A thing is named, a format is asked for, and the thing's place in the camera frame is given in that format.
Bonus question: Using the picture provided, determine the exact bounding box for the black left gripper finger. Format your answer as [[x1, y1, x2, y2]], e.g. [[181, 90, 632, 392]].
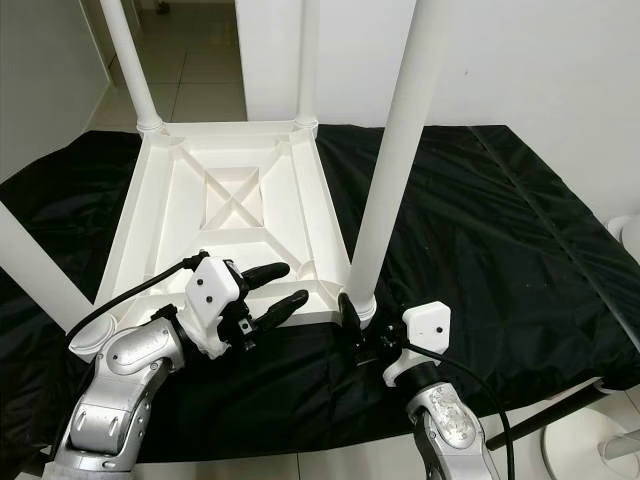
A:
[[235, 262, 291, 291], [250, 290, 311, 331]]

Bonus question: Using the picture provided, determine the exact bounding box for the white plastic children table top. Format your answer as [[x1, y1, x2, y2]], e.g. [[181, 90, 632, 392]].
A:
[[68, 118, 373, 363]]

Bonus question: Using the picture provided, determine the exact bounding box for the white plastic table leg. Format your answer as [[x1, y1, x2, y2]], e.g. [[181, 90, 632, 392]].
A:
[[100, 0, 164, 133], [0, 205, 96, 331], [345, 0, 451, 321], [295, 0, 321, 129]]

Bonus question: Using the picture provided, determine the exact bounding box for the black fabric table cover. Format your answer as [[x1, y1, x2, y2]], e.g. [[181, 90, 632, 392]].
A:
[[0, 125, 640, 466]]

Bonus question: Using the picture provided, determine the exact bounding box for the black metal table leg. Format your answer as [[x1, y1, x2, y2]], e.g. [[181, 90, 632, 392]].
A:
[[500, 385, 611, 451]]

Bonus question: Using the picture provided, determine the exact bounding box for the white standing fan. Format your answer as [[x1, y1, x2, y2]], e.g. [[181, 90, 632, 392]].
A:
[[540, 400, 640, 480]]

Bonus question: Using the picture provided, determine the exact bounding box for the white domed appliance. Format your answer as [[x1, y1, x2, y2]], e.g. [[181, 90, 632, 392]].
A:
[[608, 213, 640, 261]]

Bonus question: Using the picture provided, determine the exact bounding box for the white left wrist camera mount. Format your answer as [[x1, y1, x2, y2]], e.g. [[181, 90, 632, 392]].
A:
[[185, 255, 246, 361]]

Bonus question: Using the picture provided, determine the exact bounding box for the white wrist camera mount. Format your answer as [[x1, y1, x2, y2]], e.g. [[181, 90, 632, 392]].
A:
[[382, 300, 451, 386], [185, 255, 246, 361]]

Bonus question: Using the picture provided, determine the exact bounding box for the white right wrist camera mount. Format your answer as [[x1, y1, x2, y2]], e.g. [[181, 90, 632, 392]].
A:
[[382, 300, 451, 386]]

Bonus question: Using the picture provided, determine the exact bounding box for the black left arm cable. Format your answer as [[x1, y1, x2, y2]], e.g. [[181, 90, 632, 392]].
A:
[[75, 252, 211, 336]]

